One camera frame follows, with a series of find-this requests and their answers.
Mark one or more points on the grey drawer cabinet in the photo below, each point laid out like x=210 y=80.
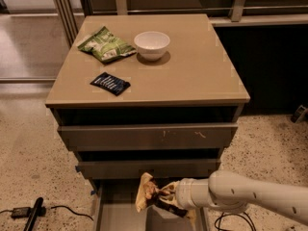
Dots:
x=194 y=82

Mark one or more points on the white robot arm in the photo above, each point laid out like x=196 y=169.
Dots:
x=227 y=191

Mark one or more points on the dark blue snack packet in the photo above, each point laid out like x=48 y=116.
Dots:
x=110 y=83

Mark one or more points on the grey object right floor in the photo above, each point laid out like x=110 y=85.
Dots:
x=299 y=114

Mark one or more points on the metal shelf frame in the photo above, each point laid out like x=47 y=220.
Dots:
x=223 y=13

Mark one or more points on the black bar on floor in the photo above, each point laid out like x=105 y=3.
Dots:
x=37 y=211

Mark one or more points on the black power adapter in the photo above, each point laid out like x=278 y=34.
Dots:
x=21 y=212

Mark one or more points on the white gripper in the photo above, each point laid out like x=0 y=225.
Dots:
x=183 y=192

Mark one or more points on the top drawer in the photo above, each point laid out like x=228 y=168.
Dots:
x=147 y=137

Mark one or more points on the open bottom drawer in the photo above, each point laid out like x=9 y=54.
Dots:
x=115 y=211

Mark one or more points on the middle drawer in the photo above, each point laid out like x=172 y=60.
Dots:
x=159 y=169

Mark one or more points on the green chip bag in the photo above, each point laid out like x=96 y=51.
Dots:
x=105 y=46

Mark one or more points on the white bowl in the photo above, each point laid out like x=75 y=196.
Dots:
x=152 y=45

